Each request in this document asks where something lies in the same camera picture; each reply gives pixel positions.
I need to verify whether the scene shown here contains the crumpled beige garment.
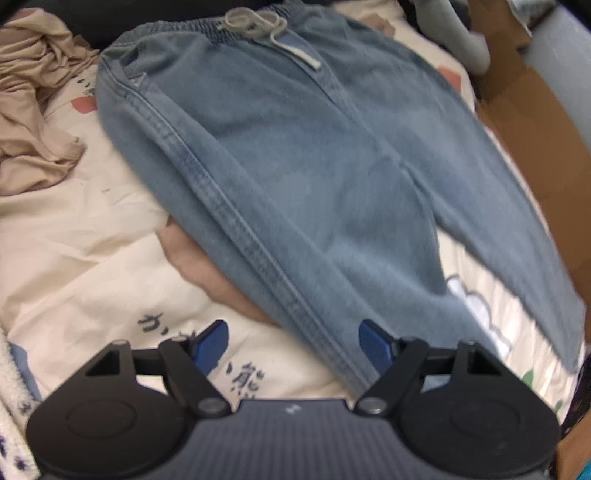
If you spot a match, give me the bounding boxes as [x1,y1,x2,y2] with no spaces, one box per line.
[0,11,100,193]

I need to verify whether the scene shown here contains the brown cardboard sheet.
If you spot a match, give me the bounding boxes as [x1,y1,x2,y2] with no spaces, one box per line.
[466,0,591,480]

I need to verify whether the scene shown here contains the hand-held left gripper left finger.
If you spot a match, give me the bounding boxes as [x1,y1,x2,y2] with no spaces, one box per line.
[65,320,232,418]

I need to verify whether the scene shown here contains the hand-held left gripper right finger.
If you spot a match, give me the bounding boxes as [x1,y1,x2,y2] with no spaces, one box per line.
[355,319,522,416]

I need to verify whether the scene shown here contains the light blue denim pants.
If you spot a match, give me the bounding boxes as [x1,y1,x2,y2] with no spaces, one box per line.
[95,0,587,393]

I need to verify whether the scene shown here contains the dark grey duvet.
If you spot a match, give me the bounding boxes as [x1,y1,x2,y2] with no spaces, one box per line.
[0,0,301,49]

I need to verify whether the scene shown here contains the grey plush toy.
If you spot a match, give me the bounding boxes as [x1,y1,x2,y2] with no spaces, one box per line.
[413,0,490,75]

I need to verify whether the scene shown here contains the white fleece blanket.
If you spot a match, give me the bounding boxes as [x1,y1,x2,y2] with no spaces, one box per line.
[0,332,42,480]

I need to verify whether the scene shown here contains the dark strap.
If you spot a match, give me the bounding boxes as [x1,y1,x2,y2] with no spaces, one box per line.
[561,342,591,432]

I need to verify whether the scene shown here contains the bear printed cream bedsheet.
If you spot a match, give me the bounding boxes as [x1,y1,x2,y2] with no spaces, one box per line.
[0,0,575,444]

